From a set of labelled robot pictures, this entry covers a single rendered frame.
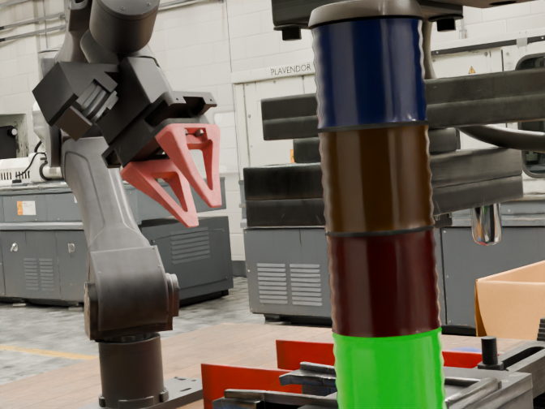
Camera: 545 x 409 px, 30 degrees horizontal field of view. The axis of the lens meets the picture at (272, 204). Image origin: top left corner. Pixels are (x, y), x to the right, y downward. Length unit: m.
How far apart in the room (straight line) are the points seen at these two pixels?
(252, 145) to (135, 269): 5.72
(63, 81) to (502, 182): 0.38
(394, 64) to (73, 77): 0.56
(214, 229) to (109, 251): 7.06
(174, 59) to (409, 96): 9.66
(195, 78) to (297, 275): 3.71
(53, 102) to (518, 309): 2.29
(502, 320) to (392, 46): 2.74
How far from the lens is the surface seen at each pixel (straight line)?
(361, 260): 0.34
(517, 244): 5.64
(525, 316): 3.02
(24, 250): 8.62
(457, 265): 5.83
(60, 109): 0.87
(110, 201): 1.07
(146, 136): 0.90
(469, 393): 0.65
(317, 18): 0.34
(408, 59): 0.34
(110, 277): 0.98
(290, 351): 1.03
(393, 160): 0.33
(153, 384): 1.02
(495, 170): 0.67
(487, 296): 3.08
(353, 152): 0.33
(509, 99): 0.56
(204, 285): 7.99
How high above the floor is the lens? 1.15
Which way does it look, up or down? 3 degrees down
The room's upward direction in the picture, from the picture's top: 4 degrees counter-clockwise
